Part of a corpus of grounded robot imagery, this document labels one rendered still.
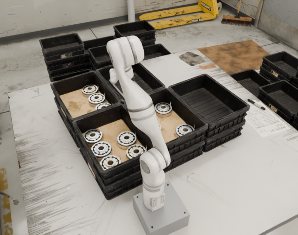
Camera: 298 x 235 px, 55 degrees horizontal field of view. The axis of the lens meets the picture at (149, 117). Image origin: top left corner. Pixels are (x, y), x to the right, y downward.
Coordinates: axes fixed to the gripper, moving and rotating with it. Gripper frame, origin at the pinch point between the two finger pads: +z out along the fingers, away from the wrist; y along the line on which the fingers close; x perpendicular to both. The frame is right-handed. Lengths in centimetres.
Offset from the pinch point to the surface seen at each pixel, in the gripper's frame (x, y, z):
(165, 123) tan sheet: -16.2, -5.8, 22.5
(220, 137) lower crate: -45, -17, 30
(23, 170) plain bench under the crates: 64, -20, 22
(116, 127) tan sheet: 11.5, -5.1, 18.8
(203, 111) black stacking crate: -40.1, 0.8, 27.0
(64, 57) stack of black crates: 64, 132, 71
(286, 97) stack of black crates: -132, 50, 95
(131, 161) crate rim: 4.4, -36.6, 4.0
